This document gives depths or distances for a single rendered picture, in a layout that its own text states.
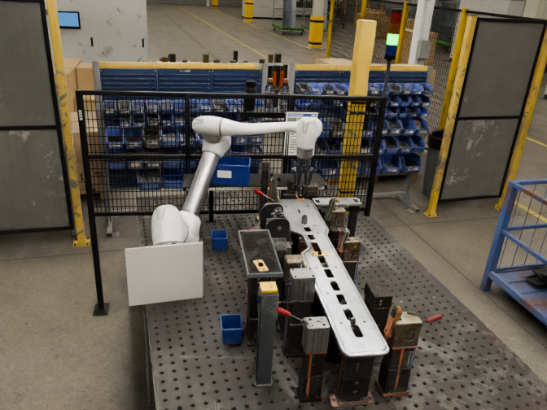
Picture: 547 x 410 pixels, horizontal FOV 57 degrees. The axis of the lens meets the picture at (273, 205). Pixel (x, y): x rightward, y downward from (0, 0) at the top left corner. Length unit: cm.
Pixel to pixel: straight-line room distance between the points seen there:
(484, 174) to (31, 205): 443
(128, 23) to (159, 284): 682
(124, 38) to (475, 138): 583
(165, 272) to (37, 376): 121
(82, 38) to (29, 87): 482
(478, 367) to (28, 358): 256
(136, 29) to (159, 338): 710
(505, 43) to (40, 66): 408
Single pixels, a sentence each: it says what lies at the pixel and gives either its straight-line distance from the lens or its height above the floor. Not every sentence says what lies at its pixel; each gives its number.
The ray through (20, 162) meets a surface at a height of 77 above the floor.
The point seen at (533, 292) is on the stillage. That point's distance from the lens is 429.
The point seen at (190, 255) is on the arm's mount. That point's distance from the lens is 248.
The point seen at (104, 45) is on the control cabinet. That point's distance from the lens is 900.
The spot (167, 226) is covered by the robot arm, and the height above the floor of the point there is 102.
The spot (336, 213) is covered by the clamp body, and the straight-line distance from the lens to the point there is 281.
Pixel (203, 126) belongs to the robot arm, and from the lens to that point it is 281.
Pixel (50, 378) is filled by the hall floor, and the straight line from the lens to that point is 336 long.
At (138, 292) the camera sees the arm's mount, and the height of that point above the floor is 77.
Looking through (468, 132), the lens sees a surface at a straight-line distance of 545.
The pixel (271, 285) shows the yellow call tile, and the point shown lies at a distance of 189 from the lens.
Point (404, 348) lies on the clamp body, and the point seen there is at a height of 94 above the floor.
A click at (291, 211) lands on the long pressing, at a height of 100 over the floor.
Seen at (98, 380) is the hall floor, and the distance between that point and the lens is 327.
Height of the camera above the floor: 220
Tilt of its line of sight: 24 degrees down
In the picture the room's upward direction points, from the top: 4 degrees clockwise
